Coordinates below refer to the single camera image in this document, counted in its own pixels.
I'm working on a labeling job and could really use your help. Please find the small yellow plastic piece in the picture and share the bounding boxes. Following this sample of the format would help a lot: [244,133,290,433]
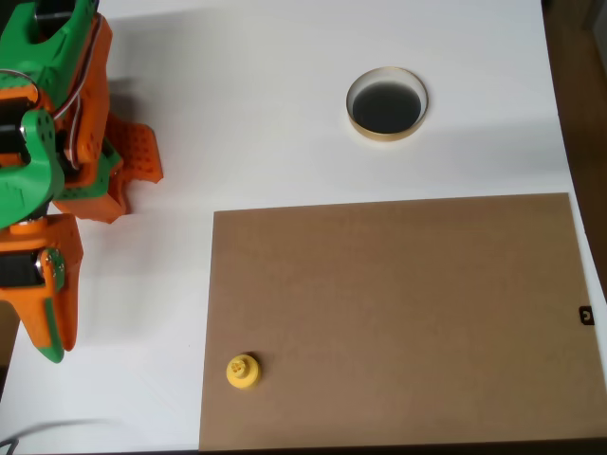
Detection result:
[225,353,263,391]

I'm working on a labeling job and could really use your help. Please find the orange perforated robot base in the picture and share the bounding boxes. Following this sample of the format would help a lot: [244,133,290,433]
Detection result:
[50,113,165,225]

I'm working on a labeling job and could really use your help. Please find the round dish gold rim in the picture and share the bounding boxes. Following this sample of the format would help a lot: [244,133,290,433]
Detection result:
[345,65,431,146]

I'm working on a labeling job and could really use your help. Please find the brown rectangular board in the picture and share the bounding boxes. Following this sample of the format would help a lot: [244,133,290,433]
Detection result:
[197,191,607,454]

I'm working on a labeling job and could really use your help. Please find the dark floor cable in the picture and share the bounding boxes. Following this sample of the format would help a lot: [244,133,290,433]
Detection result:
[0,418,118,455]

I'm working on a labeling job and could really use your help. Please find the thin white servo wire bundle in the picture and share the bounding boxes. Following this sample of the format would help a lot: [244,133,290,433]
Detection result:
[0,13,109,170]

